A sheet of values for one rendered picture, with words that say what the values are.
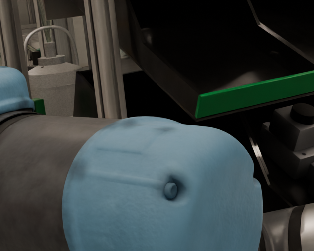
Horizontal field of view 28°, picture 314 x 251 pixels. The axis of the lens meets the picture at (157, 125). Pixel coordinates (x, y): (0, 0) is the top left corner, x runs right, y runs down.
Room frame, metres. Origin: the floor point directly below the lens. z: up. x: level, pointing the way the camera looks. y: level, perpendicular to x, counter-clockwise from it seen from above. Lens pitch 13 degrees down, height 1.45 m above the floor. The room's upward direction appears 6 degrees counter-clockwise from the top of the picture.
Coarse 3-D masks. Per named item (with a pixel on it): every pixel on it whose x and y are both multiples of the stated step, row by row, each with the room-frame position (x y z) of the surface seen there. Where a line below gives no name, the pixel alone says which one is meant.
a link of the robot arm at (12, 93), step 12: (0, 72) 0.30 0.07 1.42; (12, 72) 0.31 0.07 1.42; (0, 84) 0.30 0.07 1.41; (12, 84) 0.30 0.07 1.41; (24, 84) 0.31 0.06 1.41; (0, 96) 0.29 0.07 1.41; (12, 96) 0.30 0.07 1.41; (24, 96) 0.31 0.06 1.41; (0, 108) 0.29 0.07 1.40; (12, 108) 0.30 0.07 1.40; (24, 108) 0.31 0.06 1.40; (0, 120) 0.28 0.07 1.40
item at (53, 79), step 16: (32, 32) 1.37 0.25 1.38; (48, 48) 1.38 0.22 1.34; (48, 64) 1.36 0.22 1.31; (64, 64) 1.37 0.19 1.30; (32, 80) 1.34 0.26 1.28; (48, 80) 1.33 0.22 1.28; (64, 80) 1.33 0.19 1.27; (32, 96) 1.34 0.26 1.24; (48, 96) 1.33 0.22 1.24; (64, 96) 1.33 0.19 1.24; (48, 112) 1.33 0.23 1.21; (64, 112) 1.33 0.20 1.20
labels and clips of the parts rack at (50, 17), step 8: (48, 0) 0.73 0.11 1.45; (56, 0) 0.73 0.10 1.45; (64, 0) 0.74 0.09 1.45; (48, 8) 0.72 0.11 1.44; (56, 8) 0.73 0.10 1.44; (64, 8) 0.74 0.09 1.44; (72, 8) 0.75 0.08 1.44; (48, 16) 0.72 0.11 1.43; (56, 16) 0.73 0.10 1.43; (64, 16) 0.74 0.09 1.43; (72, 16) 0.74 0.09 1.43; (40, 104) 0.69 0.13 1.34; (40, 112) 0.69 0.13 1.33
